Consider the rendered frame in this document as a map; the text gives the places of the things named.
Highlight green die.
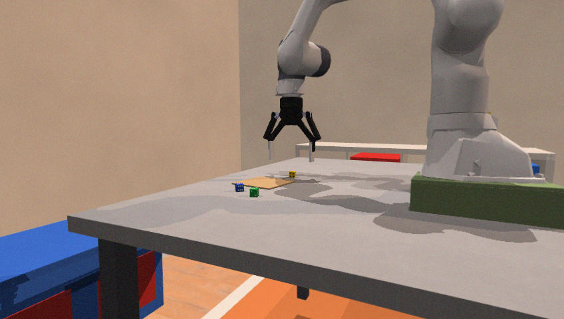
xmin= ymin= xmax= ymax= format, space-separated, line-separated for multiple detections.
xmin=249 ymin=187 xmax=259 ymax=197

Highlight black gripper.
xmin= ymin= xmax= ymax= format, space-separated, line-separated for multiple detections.
xmin=263 ymin=97 xmax=321 ymax=162

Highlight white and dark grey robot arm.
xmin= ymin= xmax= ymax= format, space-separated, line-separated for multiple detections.
xmin=275 ymin=0 xmax=547 ymax=184

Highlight tan square mat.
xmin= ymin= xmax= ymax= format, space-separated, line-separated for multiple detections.
xmin=231 ymin=176 xmax=296 ymax=190

